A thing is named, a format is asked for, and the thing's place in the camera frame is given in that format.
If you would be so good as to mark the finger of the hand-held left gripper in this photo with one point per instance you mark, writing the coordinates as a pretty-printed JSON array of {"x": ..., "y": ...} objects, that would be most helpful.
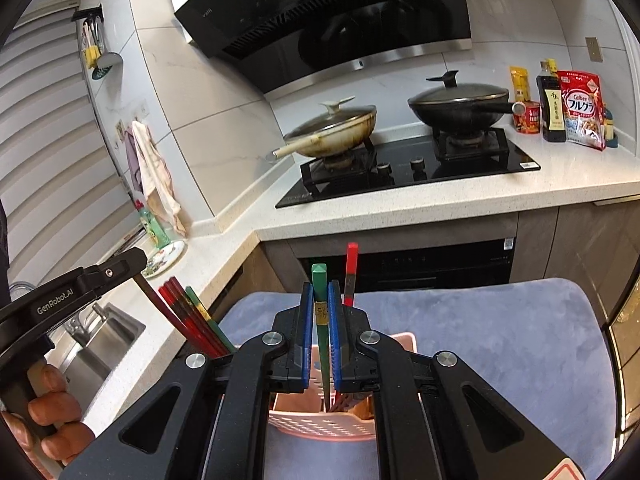
[{"x": 122, "y": 266}]

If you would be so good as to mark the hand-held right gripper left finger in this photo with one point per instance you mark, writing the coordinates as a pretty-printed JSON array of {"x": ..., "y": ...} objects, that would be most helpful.
[{"x": 306, "y": 330}]

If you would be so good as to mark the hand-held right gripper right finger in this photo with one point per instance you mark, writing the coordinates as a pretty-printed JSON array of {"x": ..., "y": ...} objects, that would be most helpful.
[{"x": 336, "y": 330}]

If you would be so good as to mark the pink perforated utensil basket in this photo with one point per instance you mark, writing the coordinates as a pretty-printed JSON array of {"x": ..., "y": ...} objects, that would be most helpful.
[{"x": 320, "y": 425}]

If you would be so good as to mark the person's left hand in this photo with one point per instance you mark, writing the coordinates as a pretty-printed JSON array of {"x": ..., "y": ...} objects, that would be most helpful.
[{"x": 55, "y": 410}]

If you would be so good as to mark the patterned plate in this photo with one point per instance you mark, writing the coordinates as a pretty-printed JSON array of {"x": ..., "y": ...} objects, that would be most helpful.
[{"x": 167, "y": 257}]

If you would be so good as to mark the green dish soap bottle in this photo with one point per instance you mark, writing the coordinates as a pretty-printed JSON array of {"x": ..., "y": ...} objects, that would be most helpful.
[{"x": 152, "y": 227}]

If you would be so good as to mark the chrome faucet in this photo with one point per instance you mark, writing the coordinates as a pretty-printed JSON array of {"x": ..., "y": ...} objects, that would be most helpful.
[{"x": 82, "y": 325}]

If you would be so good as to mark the steel sink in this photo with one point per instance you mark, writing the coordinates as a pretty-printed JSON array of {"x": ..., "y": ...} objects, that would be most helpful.
[{"x": 115, "y": 335}]

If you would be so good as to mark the white hanging towel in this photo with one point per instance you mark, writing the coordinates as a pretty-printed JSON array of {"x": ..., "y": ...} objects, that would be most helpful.
[{"x": 155, "y": 175}]

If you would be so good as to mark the purple hanging cloth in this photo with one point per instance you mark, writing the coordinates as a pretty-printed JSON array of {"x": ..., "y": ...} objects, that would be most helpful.
[{"x": 132, "y": 165}]

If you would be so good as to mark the built-in black oven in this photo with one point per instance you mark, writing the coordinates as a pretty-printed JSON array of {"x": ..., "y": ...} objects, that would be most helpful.
[{"x": 425, "y": 270}]

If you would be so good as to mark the white window blinds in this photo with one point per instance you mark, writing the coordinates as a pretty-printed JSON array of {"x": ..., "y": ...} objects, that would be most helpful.
[{"x": 50, "y": 160}]

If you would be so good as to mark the grey-blue plush mat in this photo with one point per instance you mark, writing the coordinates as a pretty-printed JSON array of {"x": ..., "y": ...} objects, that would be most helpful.
[{"x": 475, "y": 320}]

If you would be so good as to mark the black gas hob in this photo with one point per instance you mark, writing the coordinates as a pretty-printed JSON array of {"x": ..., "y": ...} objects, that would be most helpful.
[{"x": 400, "y": 175}]

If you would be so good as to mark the beige wok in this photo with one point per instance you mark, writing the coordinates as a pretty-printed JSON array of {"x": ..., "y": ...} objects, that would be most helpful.
[{"x": 330, "y": 144}]

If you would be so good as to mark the glass lid with beige knob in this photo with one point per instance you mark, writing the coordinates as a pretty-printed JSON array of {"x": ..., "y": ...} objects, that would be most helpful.
[{"x": 330, "y": 120}]

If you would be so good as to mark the yellow hanging brush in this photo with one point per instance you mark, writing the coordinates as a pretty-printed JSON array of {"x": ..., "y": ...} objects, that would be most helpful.
[{"x": 91, "y": 55}]

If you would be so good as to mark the grey base cabinet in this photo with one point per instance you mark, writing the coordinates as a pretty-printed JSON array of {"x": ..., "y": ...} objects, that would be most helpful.
[{"x": 565, "y": 245}]

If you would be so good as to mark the black wok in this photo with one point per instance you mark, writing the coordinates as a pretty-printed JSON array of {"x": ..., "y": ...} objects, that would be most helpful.
[{"x": 460, "y": 117}]

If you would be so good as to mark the glass lid with black knob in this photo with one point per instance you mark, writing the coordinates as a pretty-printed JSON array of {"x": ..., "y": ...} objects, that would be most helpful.
[{"x": 457, "y": 91}]

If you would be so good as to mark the red snack jar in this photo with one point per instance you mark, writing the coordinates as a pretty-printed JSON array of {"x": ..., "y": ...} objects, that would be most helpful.
[{"x": 527, "y": 119}]

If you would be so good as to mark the black-framed glass door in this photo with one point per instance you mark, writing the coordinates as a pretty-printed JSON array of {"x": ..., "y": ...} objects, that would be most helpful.
[{"x": 625, "y": 360}]

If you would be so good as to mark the black range hood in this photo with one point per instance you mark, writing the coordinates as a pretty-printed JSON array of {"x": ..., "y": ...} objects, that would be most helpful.
[{"x": 350, "y": 25}]

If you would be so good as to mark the yellow packet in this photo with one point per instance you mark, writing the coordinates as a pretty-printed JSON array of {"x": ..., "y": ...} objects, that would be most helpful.
[{"x": 519, "y": 84}]

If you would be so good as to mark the dark soy sauce bottle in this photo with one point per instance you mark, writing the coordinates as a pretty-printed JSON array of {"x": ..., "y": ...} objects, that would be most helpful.
[{"x": 551, "y": 110}]

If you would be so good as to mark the red cereal bag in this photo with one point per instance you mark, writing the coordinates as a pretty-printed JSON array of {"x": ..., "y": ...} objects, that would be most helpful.
[{"x": 582, "y": 110}]

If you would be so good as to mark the blue and yellow figurine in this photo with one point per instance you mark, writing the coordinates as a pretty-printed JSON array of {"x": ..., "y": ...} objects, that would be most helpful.
[{"x": 610, "y": 130}]

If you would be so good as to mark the black wall rack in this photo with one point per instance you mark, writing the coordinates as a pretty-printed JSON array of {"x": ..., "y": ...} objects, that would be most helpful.
[{"x": 87, "y": 12}]

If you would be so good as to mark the grey wall switch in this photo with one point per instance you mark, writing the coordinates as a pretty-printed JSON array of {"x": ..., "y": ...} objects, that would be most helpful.
[{"x": 592, "y": 49}]

